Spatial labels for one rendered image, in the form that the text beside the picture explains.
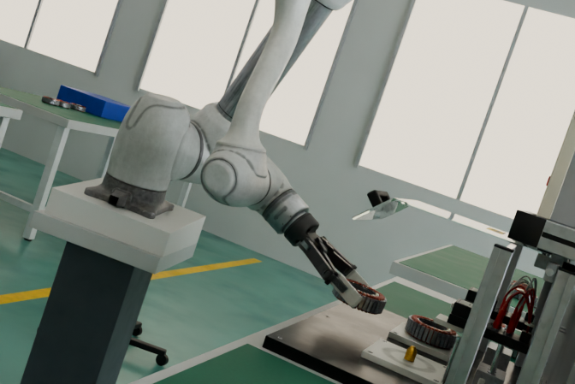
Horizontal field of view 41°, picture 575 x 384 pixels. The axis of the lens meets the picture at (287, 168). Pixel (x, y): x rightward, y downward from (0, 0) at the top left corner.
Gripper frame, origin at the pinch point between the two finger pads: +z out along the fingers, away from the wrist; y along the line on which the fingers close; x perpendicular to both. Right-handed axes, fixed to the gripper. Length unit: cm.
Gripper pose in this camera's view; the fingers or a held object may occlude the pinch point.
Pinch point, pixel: (358, 293)
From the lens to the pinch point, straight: 162.4
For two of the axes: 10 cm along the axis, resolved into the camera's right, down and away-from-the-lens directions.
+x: 6.9, -7.0, -1.9
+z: 6.5, 7.1, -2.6
